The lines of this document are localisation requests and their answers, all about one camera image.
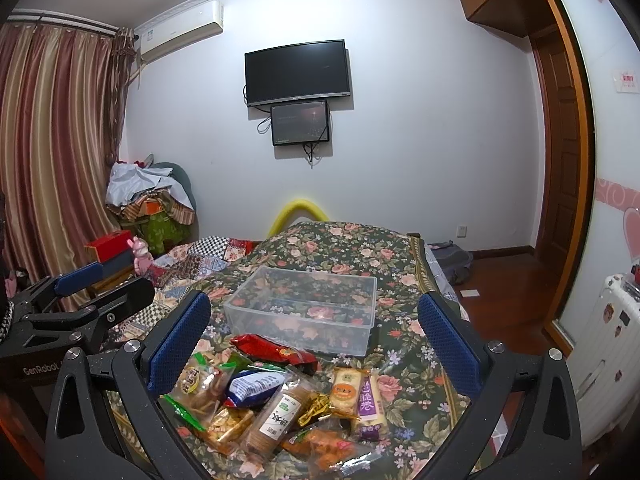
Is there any blue white snack packet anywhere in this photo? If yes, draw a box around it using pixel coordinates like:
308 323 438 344
224 370 288 408

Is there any brown cracker sleeve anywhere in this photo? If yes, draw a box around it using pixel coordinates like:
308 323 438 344
241 377 316 460

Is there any purple coconut roll packet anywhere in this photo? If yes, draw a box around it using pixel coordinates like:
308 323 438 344
352 373 388 442

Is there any orange cracker packet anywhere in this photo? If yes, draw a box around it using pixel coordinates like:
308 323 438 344
329 367 367 417

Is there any yellow white noodle snack bag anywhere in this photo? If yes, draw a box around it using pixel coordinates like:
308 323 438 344
297 393 332 428

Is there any pink plush toy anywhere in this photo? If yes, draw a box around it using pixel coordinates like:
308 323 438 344
127 236 153 276

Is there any red box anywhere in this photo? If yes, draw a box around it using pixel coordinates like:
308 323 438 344
85 230 134 263

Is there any green edged biscuit packet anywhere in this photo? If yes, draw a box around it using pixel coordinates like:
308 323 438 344
163 352 235 431

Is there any white suitcase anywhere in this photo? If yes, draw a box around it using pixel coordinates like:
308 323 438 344
567 274 639 448

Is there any pile of clothes and bags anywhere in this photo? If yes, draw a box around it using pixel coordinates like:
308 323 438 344
105 162 198 257

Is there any orange peanut brittle packet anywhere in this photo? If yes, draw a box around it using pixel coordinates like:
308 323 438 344
195 406 255 456

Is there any red snack bag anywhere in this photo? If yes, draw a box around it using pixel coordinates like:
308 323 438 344
230 334 319 376

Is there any yellow foam tube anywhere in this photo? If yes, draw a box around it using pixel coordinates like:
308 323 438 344
268 198 329 237

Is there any striped red gold curtain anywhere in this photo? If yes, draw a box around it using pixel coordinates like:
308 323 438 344
1 23 134 281

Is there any grey backpack on floor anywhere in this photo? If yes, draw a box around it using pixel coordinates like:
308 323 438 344
430 240 473 285

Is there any clear plastic storage box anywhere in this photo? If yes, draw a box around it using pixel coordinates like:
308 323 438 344
224 266 378 358

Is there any floral green bed quilt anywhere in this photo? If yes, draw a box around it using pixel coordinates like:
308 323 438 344
106 220 482 480

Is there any white air conditioner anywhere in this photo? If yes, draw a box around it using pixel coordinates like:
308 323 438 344
138 0 224 63

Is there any wooden door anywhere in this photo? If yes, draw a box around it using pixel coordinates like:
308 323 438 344
532 27 580 276

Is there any small black wall monitor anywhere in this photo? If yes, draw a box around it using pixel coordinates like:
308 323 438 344
270 100 331 148

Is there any black wall television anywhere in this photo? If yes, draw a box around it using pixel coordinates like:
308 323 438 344
244 39 352 107

